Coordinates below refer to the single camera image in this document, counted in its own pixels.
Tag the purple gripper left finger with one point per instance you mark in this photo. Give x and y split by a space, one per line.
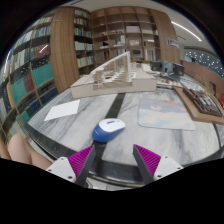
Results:
76 167

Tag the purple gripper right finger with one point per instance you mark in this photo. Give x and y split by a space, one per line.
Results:
152 166

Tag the blue and white computer mouse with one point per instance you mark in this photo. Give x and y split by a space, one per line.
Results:
107 129

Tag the pastel illustrated mouse pad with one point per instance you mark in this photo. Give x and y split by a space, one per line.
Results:
164 114

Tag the white paper sheet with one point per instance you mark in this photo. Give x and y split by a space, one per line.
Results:
62 110

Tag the person's bare knee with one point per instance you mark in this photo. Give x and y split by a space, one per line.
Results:
19 150

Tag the brown wooden site model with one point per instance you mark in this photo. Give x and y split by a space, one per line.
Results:
201 106

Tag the white architectural building model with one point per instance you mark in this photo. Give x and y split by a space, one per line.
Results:
118 75

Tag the left bookshelf with books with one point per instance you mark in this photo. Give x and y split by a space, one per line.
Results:
26 78

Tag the wooden back shelving unit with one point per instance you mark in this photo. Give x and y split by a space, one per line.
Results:
81 39

